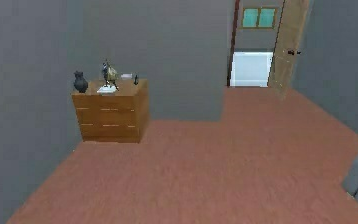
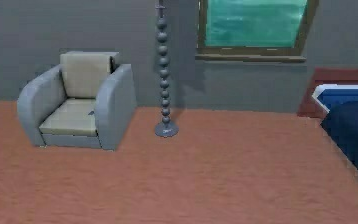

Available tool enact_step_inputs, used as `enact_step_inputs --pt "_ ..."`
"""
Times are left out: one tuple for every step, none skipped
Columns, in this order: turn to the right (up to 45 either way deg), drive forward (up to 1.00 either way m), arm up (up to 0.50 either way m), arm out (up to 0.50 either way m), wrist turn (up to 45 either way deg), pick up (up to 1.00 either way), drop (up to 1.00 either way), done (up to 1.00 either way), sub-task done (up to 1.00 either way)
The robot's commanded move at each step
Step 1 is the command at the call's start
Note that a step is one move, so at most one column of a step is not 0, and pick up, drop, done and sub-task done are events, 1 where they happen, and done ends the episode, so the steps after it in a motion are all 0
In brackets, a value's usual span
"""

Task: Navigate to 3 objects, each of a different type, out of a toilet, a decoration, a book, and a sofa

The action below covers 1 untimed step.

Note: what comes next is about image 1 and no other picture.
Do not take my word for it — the light wooden room door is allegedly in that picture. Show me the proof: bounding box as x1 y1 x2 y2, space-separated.
267 0 311 100

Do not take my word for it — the brown wooden chest of drawers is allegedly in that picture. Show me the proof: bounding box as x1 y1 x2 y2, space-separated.
70 78 151 144

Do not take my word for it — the figurine on white base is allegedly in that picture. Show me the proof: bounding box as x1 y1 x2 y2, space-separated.
96 58 120 95

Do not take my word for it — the dark grey vase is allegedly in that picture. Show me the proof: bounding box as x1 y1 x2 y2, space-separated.
73 70 89 94

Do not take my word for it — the wooden framed green window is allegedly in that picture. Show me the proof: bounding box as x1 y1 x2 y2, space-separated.
241 6 278 30

